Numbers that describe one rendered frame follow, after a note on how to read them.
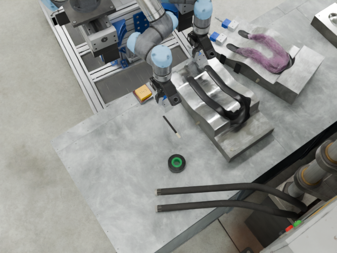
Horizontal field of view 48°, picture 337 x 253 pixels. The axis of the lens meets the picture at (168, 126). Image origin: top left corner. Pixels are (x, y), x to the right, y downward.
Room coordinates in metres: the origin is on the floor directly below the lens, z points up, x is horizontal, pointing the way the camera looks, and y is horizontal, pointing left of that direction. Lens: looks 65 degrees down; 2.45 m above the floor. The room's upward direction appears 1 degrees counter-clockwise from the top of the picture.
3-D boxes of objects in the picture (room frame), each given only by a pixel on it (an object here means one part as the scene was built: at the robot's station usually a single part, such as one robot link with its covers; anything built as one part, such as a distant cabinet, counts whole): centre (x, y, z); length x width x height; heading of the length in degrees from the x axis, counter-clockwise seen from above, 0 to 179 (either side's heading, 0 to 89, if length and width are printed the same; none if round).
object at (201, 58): (1.11, -0.14, 0.89); 0.13 x 0.05 x 0.05; 34
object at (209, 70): (0.87, -0.24, 0.92); 0.35 x 0.16 x 0.09; 34
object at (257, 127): (0.85, -0.24, 0.87); 0.50 x 0.26 x 0.14; 34
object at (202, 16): (1.09, -0.15, 1.20); 0.09 x 0.08 x 0.11; 176
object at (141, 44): (0.91, 0.08, 1.25); 0.11 x 0.11 x 0.08; 49
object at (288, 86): (1.12, -0.49, 0.86); 0.50 x 0.26 x 0.11; 51
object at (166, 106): (0.84, 0.03, 0.93); 0.13 x 0.05 x 0.05; 34
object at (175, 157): (0.57, -0.03, 0.82); 0.08 x 0.08 x 0.04
